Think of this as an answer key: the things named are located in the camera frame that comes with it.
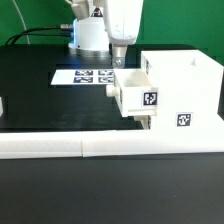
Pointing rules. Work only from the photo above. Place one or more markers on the white drawer cabinet box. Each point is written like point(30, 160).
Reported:
point(189, 85)

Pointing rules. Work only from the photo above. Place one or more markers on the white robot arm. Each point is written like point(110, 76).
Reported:
point(90, 36)

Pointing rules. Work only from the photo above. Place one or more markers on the white front barrier rail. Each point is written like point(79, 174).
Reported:
point(109, 143)

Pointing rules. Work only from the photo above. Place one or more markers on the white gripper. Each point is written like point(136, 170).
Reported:
point(122, 21)

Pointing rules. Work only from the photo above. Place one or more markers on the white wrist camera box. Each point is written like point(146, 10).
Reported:
point(80, 8)

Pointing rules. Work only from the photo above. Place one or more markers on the white marker tag sheet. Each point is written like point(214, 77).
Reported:
point(83, 77)

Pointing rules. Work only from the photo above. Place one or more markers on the white drawer tray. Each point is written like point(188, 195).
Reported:
point(134, 93)
point(148, 121)

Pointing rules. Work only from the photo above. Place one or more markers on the white front drawer tray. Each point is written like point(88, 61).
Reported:
point(148, 121)

